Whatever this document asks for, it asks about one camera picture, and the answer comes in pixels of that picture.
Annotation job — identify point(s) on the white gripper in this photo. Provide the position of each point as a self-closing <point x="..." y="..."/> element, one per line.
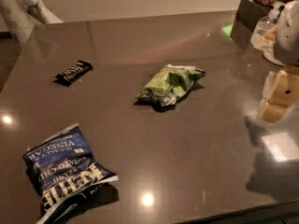
<point x="289" y="36"/>

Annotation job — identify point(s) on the green chip bag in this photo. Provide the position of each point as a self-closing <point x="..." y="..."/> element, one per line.
<point x="170" y="84"/>

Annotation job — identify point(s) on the black rxbar chocolate bar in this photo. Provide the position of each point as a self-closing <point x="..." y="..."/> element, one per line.
<point x="73" y="73"/>

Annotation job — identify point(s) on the blue Kettle chip bag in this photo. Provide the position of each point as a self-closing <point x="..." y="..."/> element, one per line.
<point x="64" y="173"/>

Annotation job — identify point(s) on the white wipes canister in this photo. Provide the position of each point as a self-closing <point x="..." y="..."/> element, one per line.
<point x="270" y="56"/>

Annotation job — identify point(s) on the clear sanitizer bottle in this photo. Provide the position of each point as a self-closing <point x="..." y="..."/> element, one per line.
<point x="266" y="23"/>

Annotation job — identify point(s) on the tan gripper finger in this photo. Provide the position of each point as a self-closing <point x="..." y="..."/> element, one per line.
<point x="270" y="112"/>

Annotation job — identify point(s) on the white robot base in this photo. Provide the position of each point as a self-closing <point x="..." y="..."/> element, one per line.
<point x="16" y="15"/>

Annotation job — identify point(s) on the black shelf box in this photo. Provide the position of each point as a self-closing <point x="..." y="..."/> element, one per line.
<point x="248" y="14"/>

